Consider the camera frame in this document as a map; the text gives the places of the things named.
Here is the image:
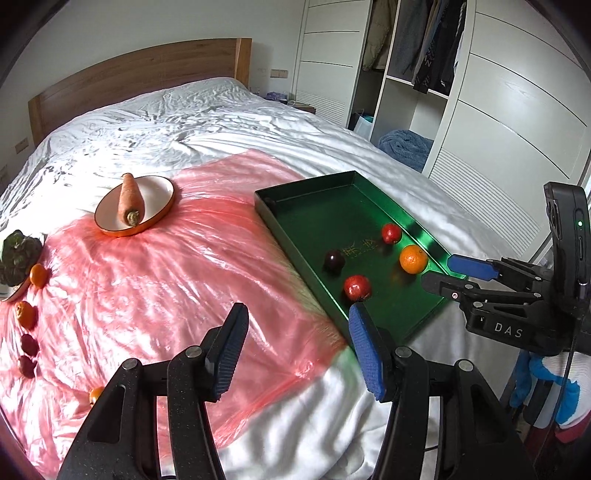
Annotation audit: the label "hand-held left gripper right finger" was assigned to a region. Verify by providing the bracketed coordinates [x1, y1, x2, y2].
[348, 302, 539, 480]

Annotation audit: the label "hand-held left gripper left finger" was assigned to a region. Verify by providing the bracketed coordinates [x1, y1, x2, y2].
[58, 302, 250, 480]

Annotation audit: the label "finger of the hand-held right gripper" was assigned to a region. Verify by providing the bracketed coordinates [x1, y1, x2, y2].
[421, 271, 543, 315]
[447, 254, 553, 284]

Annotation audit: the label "green metal tray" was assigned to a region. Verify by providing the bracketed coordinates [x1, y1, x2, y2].
[254, 170, 467, 344]

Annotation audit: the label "person's right hand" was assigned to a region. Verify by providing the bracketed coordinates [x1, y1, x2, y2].
[510, 351, 583, 428]

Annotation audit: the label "pink plastic sheet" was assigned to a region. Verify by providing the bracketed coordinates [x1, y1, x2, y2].
[0, 150, 352, 478]

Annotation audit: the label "white fleece blanket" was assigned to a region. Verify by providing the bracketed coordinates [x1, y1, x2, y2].
[203, 342, 467, 480]

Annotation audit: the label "blue towel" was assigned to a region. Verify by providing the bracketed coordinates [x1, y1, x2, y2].
[378, 129, 435, 172]

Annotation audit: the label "white wardrobe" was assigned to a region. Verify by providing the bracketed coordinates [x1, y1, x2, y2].
[293, 0, 591, 268]

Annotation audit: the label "orange rimmed white plate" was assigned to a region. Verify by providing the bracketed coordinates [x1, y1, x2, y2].
[95, 175, 175, 238]

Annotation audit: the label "white bag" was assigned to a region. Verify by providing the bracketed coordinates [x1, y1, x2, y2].
[353, 111, 375, 137]

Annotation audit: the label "carrot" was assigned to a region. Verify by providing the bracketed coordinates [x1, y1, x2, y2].
[118, 173, 144, 227]

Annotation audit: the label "patterned plate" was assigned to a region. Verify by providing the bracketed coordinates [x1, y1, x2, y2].
[0, 233, 47, 303]

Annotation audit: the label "hanging clothes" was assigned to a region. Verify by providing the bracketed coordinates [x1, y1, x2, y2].
[360, 0, 468, 95]

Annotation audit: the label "dark leafy greens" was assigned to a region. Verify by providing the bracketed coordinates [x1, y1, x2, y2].
[0, 229, 44, 287]

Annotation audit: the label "white bed sheet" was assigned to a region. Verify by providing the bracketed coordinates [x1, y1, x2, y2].
[0, 76, 555, 480]

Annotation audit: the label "wooden headboard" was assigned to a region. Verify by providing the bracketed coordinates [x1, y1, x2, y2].
[28, 38, 253, 147]

